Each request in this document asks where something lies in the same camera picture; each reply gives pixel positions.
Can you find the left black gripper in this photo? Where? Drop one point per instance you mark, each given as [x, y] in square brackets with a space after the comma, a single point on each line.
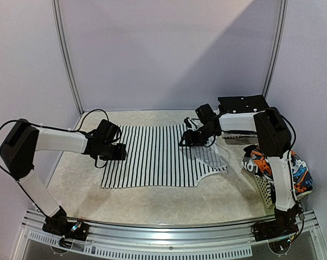
[121, 154]

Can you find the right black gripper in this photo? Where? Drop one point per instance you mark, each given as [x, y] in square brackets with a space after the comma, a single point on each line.
[187, 138]

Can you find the black white striped shirt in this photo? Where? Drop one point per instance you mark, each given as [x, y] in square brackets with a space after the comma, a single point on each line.
[154, 158]

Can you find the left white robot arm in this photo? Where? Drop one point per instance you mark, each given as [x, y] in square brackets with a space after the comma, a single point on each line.
[25, 139]

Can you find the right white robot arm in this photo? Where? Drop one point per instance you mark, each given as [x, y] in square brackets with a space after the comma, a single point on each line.
[274, 141]

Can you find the folded clothes stack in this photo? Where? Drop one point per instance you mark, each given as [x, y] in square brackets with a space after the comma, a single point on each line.
[233, 134]

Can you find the white perforated laundry basket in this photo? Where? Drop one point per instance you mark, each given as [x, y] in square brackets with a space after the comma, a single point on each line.
[262, 183]

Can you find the black folded shirt with buttons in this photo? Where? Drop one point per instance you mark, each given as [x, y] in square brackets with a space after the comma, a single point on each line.
[242, 104]

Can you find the colourful graphic print garment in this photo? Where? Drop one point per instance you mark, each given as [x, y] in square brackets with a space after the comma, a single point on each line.
[254, 162]

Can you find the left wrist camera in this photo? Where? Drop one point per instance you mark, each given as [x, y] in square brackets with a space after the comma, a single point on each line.
[108, 131]

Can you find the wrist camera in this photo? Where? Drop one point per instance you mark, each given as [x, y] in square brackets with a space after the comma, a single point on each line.
[108, 131]
[205, 113]

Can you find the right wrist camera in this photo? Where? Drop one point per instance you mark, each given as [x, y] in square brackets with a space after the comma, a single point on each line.
[205, 113]

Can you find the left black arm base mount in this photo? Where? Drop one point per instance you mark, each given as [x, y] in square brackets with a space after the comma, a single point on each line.
[60, 225]

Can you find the aluminium front rail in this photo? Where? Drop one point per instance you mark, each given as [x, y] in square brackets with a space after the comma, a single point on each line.
[233, 240]

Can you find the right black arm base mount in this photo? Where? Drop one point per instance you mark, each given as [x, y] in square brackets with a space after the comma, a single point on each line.
[284, 224]

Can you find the right aluminium frame post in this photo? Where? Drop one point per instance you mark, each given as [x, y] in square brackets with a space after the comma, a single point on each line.
[278, 34]

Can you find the aluminium frame post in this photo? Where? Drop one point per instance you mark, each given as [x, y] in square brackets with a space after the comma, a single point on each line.
[57, 12]
[278, 34]

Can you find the left aluminium frame post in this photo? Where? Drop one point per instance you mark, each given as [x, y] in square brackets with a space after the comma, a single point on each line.
[57, 12]

